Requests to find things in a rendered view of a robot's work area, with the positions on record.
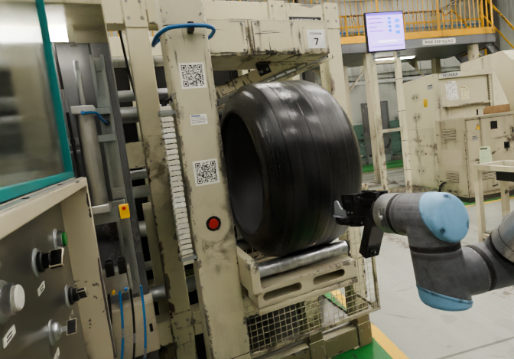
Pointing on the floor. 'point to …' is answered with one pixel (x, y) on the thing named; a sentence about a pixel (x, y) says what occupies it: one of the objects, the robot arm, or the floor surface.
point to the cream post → (239, 318)
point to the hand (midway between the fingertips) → (337, 217)
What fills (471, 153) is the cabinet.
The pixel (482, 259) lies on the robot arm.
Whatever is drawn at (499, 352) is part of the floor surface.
